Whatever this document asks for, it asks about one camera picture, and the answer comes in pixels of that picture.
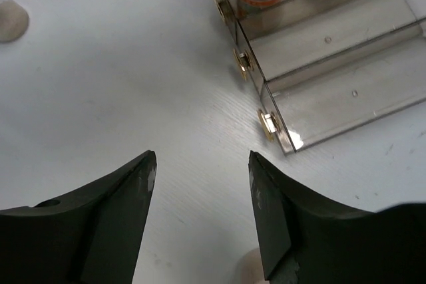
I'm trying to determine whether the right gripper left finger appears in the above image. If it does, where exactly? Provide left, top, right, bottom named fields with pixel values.
left=1, top=150, right=156, bottom=283

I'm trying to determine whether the right clear organizer bin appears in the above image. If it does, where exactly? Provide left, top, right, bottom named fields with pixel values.
left=258, top=19, right=425, bottom=154

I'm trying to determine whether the yellow lid spice bottle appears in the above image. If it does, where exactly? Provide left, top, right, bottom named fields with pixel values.
left=0, top=0, right=29, bottom=43

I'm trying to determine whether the middle clear organizer bin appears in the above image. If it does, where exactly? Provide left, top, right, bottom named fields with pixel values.
left=234, top=0, right=425, bottom=90

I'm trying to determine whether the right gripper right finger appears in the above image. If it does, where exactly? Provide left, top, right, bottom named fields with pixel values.
left=248, top=152, right=425, bottom=283

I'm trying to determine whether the pink lid spice bottle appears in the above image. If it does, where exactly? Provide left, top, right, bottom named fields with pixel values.
left=233, top=247, right=269, bottom=284

